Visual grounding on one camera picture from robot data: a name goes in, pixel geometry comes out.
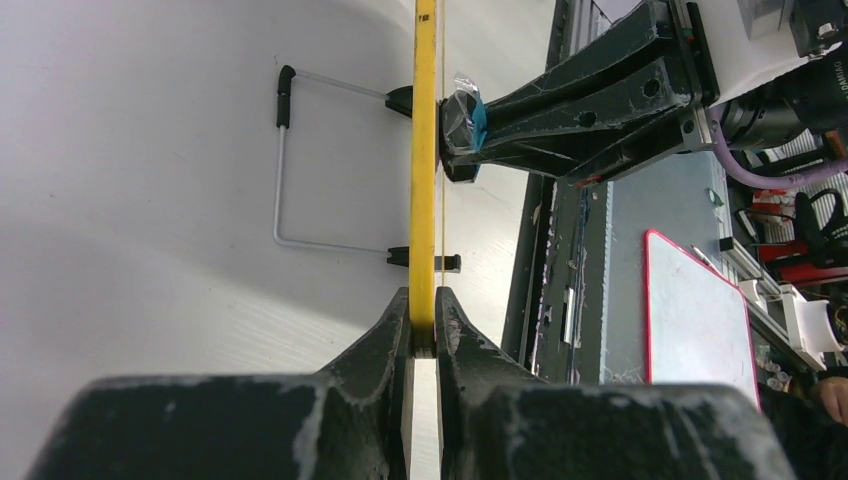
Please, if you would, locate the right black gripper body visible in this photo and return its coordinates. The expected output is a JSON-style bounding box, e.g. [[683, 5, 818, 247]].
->
[[652, 1, 717, 153]]

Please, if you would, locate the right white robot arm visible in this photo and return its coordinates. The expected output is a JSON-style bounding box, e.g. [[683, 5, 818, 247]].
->
[[439, 1, 847, 185]]

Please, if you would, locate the person hand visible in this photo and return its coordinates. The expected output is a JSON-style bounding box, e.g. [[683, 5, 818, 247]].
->
[[815, 377, 848, 425]]

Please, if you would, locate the yellow framed whiteboard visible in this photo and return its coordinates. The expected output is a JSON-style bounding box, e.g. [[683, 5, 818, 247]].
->
[[408, 1, 446, 479]]

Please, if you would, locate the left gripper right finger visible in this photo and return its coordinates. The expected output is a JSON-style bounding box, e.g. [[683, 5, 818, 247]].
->
[[435, 287, 794, 479]]

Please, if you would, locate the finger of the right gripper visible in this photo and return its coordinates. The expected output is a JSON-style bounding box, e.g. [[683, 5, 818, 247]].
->
[[440, 105, 688, 186], [486, 1, 685, 126]]

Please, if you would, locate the pink framed whiteboard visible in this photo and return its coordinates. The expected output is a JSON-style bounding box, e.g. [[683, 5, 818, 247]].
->
[[644, 230, 760, 407]]

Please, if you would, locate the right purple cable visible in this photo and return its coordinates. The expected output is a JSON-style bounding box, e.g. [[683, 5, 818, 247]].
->
[[707, 105, 848, 193]]

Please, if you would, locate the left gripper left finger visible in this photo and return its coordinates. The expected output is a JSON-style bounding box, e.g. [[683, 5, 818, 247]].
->
[[28, 289, 414, 479]]

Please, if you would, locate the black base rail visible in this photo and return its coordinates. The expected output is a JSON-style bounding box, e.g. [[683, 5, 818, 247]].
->
[[500, 0, 617, 386]]

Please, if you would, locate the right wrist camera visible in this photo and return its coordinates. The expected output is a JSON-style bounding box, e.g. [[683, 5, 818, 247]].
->
[[695, 1, 812, 107]]

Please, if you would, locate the wire whiteboard stand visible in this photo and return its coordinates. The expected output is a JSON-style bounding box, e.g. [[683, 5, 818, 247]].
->
[[273, 64, 463, 274]]

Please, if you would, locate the blue black whiteboard eraser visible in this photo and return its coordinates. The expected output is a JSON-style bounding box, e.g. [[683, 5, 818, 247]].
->
[[438, 72, 487, 183]]

